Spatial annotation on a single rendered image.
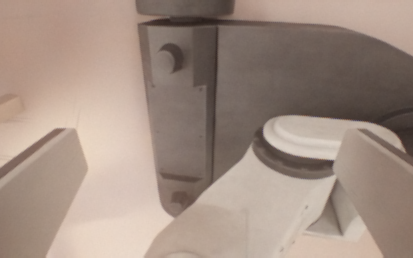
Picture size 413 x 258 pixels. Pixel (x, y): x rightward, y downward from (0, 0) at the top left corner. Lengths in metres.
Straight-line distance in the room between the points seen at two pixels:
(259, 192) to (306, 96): 0.24
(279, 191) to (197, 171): 0.29
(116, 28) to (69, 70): 0.23
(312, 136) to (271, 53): 0.18
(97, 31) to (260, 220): 0.64
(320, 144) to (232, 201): 0.15
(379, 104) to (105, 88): 0.71
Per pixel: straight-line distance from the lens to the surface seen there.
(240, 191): 0.31
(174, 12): 0.43
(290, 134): 0.35
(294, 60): 0.46
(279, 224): 0.29
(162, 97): 0.49
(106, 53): 0.74
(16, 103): 1.03
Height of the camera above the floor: 0.61
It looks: 58 degrees down
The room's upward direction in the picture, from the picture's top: 160 degrees counter-clockwise
